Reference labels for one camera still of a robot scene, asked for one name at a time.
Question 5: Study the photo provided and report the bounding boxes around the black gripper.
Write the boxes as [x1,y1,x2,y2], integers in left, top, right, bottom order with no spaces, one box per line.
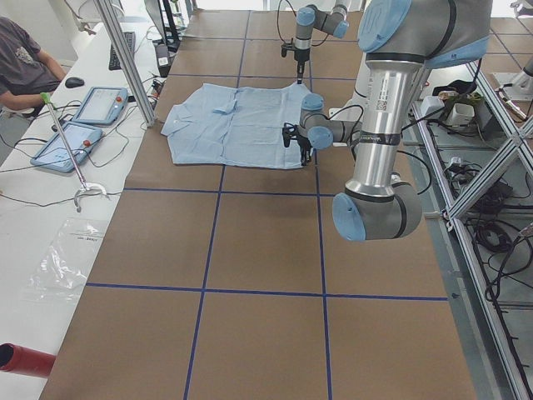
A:
[298,139,312,167]
[294,47,308,84]

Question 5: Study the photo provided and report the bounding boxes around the light blue button-up shirt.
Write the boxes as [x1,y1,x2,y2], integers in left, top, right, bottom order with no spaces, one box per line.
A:
[162,83,310,169]

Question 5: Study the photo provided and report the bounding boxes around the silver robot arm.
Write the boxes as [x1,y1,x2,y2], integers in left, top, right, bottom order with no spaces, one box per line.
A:
[296,1,492,242]
[292,0,351,84]

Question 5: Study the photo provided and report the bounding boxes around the black keyboard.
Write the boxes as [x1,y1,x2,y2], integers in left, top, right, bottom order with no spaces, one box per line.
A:
[108,31,137,71]

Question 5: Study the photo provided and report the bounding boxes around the blue teach pendant far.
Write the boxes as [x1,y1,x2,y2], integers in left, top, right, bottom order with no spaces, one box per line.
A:
[72,87,128,126]

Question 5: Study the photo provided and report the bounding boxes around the blue teach pendant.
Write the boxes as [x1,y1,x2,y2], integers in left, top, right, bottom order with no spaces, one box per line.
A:
[72,87,128,126]
[30,121,103,174]

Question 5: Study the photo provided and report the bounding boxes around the blue teach pendant near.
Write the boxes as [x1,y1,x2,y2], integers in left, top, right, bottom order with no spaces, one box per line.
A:
[30,121,103,174]

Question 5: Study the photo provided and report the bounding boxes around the black computer mouse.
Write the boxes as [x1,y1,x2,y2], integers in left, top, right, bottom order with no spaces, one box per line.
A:
[65,77,85,88]

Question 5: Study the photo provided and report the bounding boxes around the metal reacher grabber stick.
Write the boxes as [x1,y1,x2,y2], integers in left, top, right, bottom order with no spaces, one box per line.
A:
[40,92,109,213]

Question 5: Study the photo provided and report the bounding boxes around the clear plastic bag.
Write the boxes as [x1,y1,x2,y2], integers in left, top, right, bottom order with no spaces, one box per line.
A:
[22,218,108,303]

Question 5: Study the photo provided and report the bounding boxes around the seated person dark shirt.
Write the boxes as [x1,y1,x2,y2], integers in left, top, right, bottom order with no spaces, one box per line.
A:
[1,17,66,112]

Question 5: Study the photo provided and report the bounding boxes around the red cylinder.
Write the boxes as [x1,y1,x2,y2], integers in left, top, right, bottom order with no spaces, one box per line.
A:
[1,343,56,378]

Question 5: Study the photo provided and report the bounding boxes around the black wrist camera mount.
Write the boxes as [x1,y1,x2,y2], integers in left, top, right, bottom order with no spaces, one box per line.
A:
[281,122,298,148]
[281,41,294,58]

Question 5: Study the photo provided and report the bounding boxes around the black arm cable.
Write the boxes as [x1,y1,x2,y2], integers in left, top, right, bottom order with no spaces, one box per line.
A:
[328,103,367,159]

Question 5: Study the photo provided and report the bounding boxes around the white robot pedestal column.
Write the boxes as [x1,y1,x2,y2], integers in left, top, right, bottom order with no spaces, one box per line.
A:
[329,57,371,122]

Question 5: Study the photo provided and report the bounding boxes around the aluminium frame post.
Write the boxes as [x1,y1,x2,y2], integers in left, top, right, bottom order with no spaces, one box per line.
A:
[94,0,156,128]

